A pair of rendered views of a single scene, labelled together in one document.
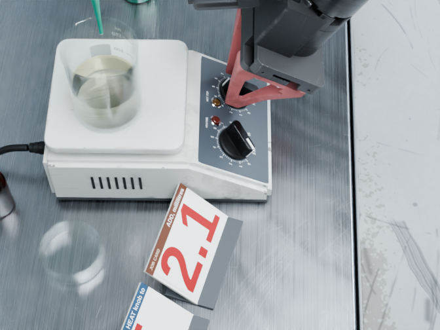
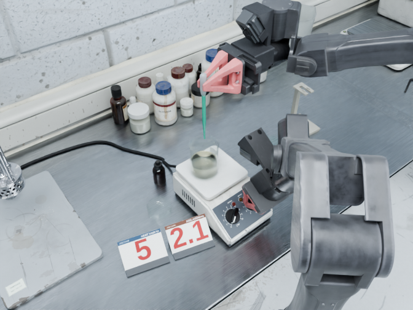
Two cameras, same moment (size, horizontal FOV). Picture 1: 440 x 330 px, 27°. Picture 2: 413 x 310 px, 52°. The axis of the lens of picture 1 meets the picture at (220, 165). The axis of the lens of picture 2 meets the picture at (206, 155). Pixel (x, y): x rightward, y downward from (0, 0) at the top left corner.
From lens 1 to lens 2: 0.39 m
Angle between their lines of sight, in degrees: 33
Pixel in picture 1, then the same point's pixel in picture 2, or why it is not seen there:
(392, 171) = (283, 277)
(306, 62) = (265, 200)
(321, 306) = (205, 292)
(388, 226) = (258, 292)
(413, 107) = not seen: hidden behind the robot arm
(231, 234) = (206, 245)
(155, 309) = (156, 240)
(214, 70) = not seen: hidden behind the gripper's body
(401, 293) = not seen: outside the picture
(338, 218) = (245, 273)
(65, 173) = (176, 182)
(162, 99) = (220, 181)
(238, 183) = (220, 229)
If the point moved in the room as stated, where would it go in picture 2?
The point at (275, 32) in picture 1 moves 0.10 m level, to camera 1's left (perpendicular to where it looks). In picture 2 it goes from (255, 178) to (220, 150)
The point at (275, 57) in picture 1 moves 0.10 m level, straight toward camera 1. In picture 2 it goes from (252, 189) to (209, 213)
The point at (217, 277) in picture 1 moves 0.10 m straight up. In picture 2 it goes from (187, 252) to (185, 223)
